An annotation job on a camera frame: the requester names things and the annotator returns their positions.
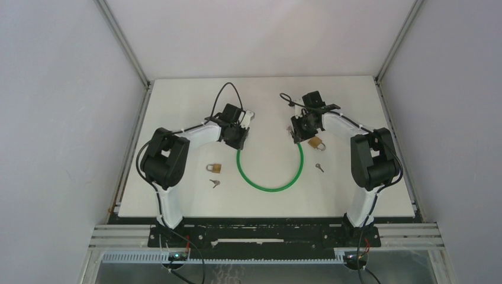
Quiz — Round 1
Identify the green cable lock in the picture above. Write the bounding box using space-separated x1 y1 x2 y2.
236 126 305 193

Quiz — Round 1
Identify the brass padlock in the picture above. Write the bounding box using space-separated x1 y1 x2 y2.
206 163 222 174
307 135 326 151

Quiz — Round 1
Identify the small silver key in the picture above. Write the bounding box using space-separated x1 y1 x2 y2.
210 179 221 188

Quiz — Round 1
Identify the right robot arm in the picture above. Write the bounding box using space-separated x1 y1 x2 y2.
280 91 403 246

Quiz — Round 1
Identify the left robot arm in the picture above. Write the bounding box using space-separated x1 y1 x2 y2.
135 104 255 247

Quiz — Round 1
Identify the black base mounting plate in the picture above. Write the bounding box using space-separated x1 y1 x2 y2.
107 214 424 261

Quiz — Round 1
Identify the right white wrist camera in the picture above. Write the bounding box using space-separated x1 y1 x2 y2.
295 108 310 119

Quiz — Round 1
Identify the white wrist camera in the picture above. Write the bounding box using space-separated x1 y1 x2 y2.
239 110 255 129
295 108 310 119

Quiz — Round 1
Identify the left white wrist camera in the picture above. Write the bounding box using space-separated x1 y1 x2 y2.
239 110 255 129

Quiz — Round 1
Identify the right aluminium frame post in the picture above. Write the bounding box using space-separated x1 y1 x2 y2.
375 0 426 86

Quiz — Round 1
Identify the aluminium frame post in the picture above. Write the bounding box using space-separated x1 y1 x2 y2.
94 0 150 89
375 0 426 86

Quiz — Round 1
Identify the white slotted cable duct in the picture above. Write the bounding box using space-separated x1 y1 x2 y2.
101 250 356 264

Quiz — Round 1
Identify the left aluminium frame post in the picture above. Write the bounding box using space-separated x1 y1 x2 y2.
94 0 150 89

